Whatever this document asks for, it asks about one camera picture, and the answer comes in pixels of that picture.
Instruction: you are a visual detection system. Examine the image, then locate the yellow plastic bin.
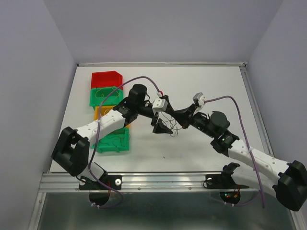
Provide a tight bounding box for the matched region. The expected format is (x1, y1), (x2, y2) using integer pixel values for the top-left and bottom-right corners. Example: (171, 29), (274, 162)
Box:
(94, 105), (115, 121)

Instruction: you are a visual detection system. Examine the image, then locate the red plastic bin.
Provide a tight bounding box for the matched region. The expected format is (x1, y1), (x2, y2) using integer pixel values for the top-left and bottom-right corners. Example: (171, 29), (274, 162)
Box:
(91, 71), (123, 89)

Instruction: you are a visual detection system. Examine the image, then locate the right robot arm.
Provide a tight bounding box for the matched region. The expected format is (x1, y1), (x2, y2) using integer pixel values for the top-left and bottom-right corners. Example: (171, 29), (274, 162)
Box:
(170, 104), (307, 211)

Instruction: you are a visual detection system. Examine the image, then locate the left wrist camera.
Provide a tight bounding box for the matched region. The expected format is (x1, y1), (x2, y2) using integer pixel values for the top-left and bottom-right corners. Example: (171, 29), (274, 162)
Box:
(152, 98), (168, 114)

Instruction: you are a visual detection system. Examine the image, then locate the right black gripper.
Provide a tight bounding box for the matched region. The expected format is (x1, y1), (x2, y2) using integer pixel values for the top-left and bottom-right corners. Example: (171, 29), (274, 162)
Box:
(170, 103), (216, 138)

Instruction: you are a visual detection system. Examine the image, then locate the wire bundle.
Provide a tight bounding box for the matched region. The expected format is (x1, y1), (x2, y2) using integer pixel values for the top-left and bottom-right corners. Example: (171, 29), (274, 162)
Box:
(162, 112), (183, 138)

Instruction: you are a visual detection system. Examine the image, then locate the aluminium front rail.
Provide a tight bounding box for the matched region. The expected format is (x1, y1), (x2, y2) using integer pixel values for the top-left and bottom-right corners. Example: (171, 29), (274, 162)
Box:
(38, 170), (295, 192)

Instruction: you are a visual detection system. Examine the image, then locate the dark wire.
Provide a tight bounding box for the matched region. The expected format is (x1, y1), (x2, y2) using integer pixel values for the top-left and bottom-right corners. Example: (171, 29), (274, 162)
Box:
(100, 131), (131, 147)

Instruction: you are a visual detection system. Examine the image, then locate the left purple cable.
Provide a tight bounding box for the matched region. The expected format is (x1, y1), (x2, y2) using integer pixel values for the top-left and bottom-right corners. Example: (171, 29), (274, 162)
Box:
(87, 76), (164, 209)

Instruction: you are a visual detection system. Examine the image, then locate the aluminium back rail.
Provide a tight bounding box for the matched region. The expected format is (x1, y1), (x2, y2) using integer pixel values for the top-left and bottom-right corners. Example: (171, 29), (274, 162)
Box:
(77, 62), (248, 67)

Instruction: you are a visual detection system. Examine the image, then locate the aluminium right side rail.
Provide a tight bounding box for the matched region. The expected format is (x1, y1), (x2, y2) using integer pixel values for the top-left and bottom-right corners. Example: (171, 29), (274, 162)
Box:
(239, 67), (274, 157)

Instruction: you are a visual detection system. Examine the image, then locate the far green plastic bin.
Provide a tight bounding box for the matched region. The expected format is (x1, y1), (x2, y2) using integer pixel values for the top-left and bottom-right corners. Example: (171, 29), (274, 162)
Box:
(89, 86), (123, 108)

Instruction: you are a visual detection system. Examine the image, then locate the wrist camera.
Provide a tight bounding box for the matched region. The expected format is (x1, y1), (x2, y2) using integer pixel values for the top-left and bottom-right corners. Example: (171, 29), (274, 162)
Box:
(152, 98), (168, 114)
(192, 92), (205, 115)

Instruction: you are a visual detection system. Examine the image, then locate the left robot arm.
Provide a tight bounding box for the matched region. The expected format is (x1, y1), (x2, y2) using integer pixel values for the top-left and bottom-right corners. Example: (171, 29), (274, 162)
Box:
(51, 84), (173, 189)

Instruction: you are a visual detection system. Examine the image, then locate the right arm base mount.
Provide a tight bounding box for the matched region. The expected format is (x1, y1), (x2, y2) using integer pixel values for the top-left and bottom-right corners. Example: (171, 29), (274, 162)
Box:
(202, 162), (249, 207)

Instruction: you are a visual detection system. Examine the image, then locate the aluminium rail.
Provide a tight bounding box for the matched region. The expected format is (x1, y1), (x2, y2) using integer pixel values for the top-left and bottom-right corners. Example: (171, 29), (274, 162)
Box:
(77, 62), (248, 67)
(38, 170), (295, 192)
(239, 67), (274, 157)

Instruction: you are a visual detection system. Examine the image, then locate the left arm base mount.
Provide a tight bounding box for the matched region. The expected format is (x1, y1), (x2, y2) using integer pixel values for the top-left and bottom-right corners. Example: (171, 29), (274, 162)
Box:
(76, 174), (124, 209)

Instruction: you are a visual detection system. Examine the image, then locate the green plastic bin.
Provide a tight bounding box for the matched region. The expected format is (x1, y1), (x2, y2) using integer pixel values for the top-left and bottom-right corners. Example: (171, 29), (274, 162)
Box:
(96, 127), (130, 153)
(89, 86), (123, 108)

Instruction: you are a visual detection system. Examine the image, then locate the near green plastic bin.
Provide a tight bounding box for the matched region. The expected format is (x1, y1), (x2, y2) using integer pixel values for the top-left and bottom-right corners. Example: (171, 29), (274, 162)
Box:
(96, 127), (130, 153)

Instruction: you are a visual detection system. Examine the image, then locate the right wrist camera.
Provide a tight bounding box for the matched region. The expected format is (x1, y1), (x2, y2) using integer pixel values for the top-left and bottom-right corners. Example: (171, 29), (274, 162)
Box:
(192, 92), (205, 115)

